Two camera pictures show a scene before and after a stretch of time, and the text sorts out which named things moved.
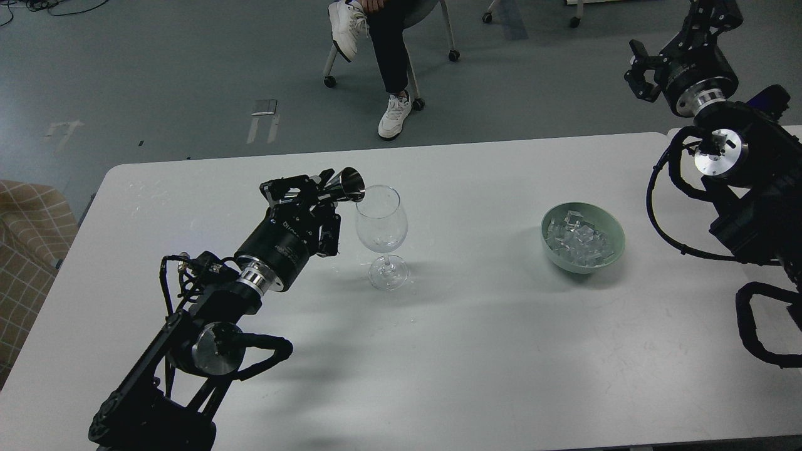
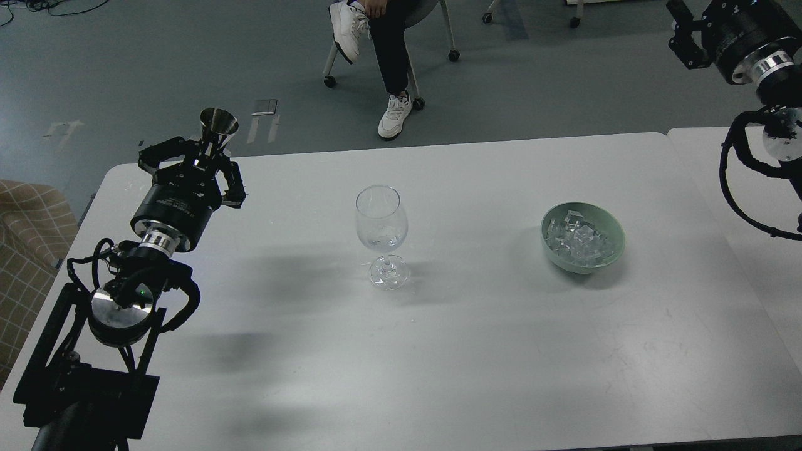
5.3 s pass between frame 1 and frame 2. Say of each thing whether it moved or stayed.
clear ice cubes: stayed
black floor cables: stayed
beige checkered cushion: stayed
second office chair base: stayed
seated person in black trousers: stayed
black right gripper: moved
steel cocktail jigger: moved
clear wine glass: stayed
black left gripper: moved
